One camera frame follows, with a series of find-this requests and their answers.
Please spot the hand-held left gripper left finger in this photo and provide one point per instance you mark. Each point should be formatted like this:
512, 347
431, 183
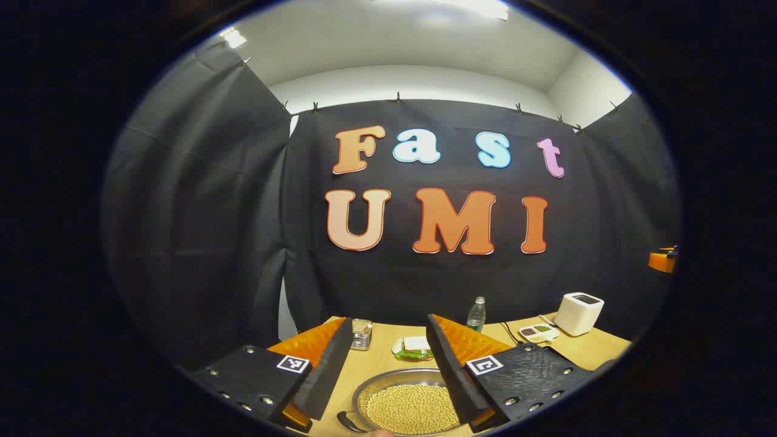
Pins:
331, 364

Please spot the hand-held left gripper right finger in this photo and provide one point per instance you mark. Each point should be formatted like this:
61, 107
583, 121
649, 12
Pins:
448, 370

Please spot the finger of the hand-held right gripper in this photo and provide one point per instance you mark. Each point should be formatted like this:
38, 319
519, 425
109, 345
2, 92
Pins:
661, 261

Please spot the pile of yellow soybeans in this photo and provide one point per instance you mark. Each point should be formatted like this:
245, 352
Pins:
407, 409

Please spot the small white plate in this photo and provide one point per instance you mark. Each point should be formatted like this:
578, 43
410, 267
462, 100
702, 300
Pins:
397, 348

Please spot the clear plastic water bottle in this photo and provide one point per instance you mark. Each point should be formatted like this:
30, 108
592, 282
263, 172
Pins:
476, 315

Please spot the white divided seed dish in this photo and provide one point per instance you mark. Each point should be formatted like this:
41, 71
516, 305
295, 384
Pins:
539, 332

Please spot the white toaster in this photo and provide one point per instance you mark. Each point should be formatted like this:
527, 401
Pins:
576, 314

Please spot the ceiling light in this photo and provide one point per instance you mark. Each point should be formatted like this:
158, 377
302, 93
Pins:
485, 7
234, 38

